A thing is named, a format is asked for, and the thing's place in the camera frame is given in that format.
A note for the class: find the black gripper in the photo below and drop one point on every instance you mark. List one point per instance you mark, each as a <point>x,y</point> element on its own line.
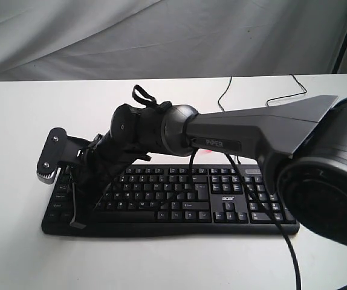
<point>94,164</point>

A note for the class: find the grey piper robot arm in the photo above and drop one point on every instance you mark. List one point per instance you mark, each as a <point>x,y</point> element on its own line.
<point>300,148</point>

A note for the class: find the black acer keyboard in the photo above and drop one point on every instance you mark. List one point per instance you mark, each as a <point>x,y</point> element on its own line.
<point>172,200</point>

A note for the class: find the grey backdrop cloth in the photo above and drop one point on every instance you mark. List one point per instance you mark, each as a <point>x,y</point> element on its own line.
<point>88,40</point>

